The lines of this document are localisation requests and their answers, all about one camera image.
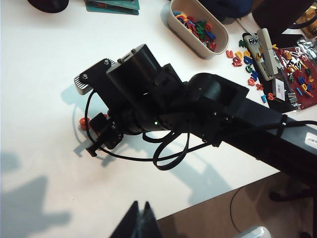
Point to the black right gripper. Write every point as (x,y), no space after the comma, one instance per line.
(133,72)

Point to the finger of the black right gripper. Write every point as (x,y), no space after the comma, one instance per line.
(99,146)

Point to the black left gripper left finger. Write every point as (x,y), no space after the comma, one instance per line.
(128,225)

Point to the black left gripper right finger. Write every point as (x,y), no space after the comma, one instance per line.
(149,225)

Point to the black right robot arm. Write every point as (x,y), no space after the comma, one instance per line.
(247,119)

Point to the red letter s magnet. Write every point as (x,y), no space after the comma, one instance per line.
(84,121)

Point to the green letter magnet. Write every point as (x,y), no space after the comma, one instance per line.
(241,43)
(200,26)
(248,67)

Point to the orange letter u magnet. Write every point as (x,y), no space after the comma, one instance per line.
(229,53)

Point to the yellow letter magnet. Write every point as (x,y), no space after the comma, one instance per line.
(274,46)
(258,55)
(239,54)
(246,53)

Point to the red letter x magnet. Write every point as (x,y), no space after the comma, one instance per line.
(259,86)

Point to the white floor object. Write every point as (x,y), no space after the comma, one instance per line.
(255,231)

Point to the beige oval bin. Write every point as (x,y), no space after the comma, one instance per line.
(173,23)

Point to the black mesh pen holder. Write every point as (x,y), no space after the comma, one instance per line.
(47,5)

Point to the blue fabric bag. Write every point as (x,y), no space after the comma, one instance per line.
(223,10)

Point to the black mat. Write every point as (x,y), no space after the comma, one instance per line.
(280,106)

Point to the beige stapler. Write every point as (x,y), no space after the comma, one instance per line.
(266,49)

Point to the white label card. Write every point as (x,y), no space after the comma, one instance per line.
(278,88)

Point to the black round container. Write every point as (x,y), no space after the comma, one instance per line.
(272,15)

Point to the clear crinkled plastic bag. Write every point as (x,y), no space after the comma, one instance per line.
(307,43)

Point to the gold foil package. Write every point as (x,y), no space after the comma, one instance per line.
(308,22)

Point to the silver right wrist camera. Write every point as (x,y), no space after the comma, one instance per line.
(83,83)

